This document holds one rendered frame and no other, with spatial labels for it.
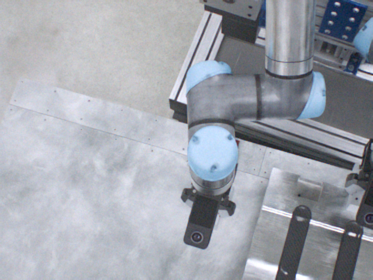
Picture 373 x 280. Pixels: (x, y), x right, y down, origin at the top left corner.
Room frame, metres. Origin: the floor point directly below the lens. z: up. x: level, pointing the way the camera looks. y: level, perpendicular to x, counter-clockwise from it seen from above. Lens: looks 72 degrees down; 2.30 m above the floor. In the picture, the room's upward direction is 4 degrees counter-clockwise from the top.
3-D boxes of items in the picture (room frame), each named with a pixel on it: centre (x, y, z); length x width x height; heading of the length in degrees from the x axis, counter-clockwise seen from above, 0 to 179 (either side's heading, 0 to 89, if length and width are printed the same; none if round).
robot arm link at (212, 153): (0.32, -0.04, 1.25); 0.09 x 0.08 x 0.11; 178
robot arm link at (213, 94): (0.42, -0.06, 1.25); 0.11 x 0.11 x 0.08; 88
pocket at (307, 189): (0.34, -0.25, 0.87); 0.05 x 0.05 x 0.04; 69
